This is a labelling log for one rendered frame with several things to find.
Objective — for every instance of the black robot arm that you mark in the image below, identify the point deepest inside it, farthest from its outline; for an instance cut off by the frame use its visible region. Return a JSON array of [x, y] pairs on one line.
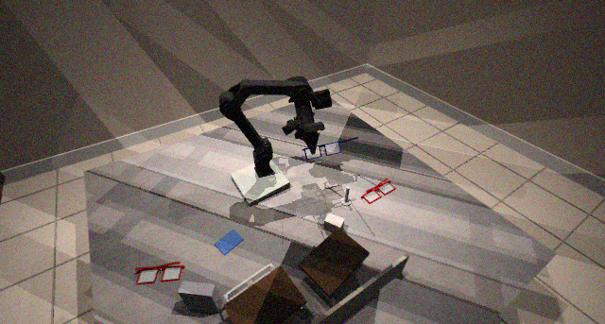
[[299, 91]]

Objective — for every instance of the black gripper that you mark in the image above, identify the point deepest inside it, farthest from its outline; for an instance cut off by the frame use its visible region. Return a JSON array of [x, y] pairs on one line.
[[309, 132]]

